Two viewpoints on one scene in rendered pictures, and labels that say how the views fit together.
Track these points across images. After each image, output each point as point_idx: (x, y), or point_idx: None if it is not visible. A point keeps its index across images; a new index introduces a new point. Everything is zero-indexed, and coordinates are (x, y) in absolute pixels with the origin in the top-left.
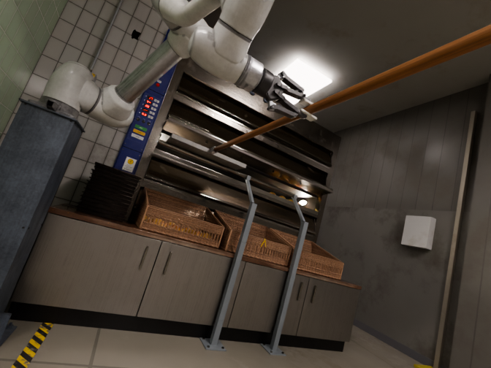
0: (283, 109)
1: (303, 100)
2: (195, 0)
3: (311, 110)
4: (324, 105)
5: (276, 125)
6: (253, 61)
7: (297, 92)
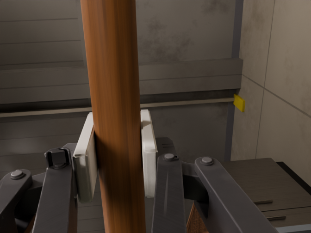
0: (257, 226)
1: (88, 159)
2: None
3: (137, 108)
4: (132, 9)
5: None
6: None
7: (49, 197)
